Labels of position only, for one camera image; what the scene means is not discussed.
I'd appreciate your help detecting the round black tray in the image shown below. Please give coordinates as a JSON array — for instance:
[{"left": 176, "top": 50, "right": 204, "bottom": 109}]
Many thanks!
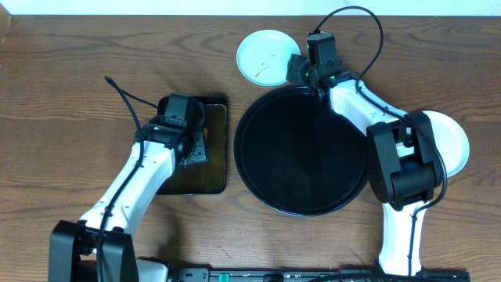
[{"left": 234, "top": 86, "right": 368, "bottom": 216}]

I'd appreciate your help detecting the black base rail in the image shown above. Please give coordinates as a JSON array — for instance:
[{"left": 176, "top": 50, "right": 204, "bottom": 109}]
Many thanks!
[{"left": 167, "top": 266, "right": 471, "bottom": 282}]

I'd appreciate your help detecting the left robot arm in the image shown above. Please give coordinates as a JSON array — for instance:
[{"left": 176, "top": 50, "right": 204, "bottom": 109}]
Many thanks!
[{"left": 48, "top": 115, "right": 207, "bottom": 281}]

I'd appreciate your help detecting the green plate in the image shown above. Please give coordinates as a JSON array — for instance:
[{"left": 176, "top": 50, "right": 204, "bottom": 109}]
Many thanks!
[{"left": 424, "top": 110, "right": 470, "bottom": 177}]

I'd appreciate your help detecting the rectangular black water tray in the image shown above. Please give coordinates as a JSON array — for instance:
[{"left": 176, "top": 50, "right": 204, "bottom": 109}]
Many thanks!
[{"left": 157, "top": 94, "right": 228, "bottom": 195}]

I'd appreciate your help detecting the green plate stained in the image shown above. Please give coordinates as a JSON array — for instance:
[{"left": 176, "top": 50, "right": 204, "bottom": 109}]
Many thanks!
[{"left": 236, "top": 30, "right": 301, "bottom": 86}]

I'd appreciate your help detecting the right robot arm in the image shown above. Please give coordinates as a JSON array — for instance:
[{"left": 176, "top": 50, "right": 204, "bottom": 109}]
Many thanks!
[{"left": 287, "top": 54, "right": 449, "bottom": 277}]

